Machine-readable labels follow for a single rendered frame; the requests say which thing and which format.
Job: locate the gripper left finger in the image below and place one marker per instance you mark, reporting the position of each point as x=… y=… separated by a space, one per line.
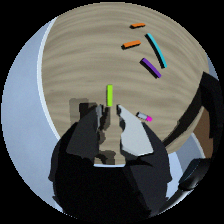
x=79 y=141

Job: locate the lime green rod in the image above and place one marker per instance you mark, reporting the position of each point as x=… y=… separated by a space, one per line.
x=109 y=87

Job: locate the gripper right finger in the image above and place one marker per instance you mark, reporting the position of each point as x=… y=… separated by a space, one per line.
x=140 y=142

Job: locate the turquoise rod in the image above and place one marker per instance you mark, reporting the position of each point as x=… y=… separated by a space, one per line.
x=157 y=49

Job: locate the purple rod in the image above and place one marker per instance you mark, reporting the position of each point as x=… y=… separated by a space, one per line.
x=151 y=67

